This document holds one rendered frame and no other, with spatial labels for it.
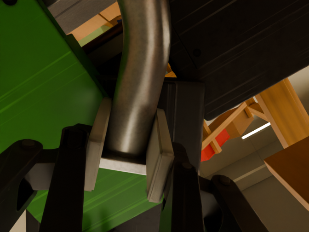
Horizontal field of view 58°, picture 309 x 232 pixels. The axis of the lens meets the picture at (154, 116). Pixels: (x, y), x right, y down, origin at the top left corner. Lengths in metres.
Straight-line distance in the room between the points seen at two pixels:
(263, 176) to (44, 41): 7.72
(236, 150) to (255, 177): 2.09
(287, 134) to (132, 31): 0.93
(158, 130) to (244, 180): 7.62
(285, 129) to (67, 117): 0.90
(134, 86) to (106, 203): 0.12
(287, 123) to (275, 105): 0.07
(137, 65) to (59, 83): 0.07
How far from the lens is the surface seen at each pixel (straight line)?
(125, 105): 0.18
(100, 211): 0.26
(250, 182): 7.83
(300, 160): 0.74
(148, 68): 0.17
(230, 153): 9.68
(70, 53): 0.21
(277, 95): 1.03
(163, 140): 0.15
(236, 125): 4.20
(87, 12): 0.86
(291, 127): 1.06
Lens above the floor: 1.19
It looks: 5 degrees up
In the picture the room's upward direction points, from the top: 149 degrees clockwise
